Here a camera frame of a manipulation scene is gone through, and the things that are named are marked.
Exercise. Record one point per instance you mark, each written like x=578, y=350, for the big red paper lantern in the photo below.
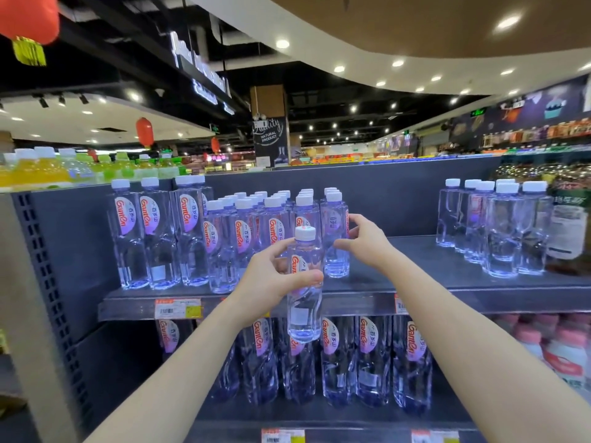
x=27, y=18

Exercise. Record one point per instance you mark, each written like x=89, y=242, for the dark grey metal shelf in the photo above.
x=415, y=267

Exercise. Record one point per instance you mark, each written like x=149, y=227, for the row of yellow green bottles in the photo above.
x=46, y=172

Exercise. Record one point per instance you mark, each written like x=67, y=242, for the ceiling air vent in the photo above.
x=111, y=130

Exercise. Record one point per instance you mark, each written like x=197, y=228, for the group of white pink bottles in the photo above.
x=563, y=359

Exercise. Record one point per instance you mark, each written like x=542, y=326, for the group of large water bottles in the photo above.
x=374, y=364
x=503, y=239

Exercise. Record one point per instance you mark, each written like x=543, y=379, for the medium red paper lantern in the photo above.
x=144, y=132

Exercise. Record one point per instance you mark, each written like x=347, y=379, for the black chalkboard sign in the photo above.
x=272, y=152

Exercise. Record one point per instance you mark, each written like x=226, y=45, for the small red paper lantern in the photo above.
x=215, y=145

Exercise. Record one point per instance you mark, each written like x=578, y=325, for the small clear water bottle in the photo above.
x=336, y=265
x=304, y=318

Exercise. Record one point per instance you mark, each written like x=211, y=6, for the group of small water bottles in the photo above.
x=221, y=253

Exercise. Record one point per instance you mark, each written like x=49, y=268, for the white yellow price tag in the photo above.
x=401, y=303
x=282, y=436
x=434, y=436
x=177, y=309

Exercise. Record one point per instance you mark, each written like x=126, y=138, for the purple wall mural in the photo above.
x=531, y=110

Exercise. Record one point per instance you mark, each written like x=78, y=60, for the distant store displays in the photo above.
x=337, y=157

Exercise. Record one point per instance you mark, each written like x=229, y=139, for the black track spotlight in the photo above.
x=43, y=102
x=83, y=99
x=62, y=100

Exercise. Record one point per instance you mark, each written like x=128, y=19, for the person's right forearm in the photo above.
x=461, y=346

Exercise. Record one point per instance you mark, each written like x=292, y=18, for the group of recessed ceiling lights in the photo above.
x=508, y=22

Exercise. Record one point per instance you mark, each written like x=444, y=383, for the person's left forearm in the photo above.
x=175, y=392

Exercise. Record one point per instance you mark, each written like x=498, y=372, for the illuminated store sign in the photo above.
x=203, y=76

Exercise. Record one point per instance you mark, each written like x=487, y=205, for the large clear water bottle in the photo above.
x=191, y=262
x=159, y=267
x=205, y=193
x=129, y=262

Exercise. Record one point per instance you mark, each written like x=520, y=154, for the person's right hand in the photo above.
x=369, y=244

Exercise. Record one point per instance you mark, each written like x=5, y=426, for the brown square pillar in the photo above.
x=268, y=100

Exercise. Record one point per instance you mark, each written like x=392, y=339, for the person's left hand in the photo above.
x=263, y=286

